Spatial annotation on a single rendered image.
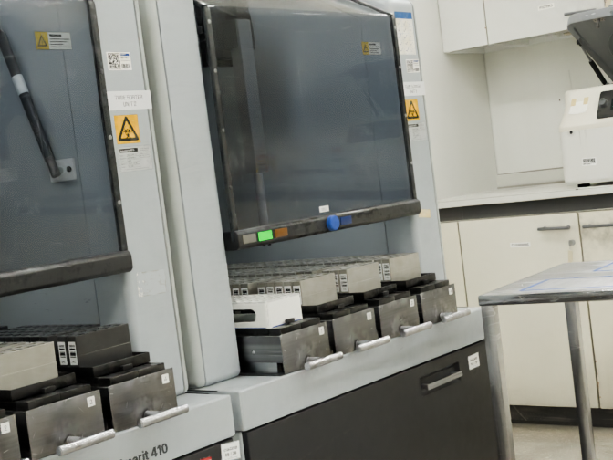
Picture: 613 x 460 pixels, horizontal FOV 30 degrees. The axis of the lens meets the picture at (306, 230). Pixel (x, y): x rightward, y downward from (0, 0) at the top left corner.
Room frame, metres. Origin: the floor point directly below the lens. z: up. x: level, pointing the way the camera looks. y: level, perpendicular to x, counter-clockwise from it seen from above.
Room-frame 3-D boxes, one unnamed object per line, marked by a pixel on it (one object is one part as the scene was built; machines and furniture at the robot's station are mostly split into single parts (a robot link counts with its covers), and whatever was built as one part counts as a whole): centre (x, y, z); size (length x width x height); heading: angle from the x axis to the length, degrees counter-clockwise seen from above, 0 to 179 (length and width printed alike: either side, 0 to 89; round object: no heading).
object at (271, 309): (2.17, 0.17, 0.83); 0.30 x 0.10 x 0.06; 51
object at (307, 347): (2.26, 0.28, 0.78); 0.73 x 0.14 x 0.09; 51
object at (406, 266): (2.47, -0.19, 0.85); 0.12 x 0.02 x 0.06; 140
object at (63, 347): (1.81, 0.36, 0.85); 0.12 x 0.02 x 0.06; 140
